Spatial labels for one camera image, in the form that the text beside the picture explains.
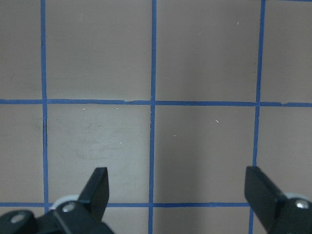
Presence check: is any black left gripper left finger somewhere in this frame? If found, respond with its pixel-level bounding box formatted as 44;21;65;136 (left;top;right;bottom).
78;167;109;221

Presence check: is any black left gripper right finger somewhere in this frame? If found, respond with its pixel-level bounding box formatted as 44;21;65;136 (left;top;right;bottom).
244;166;287;219

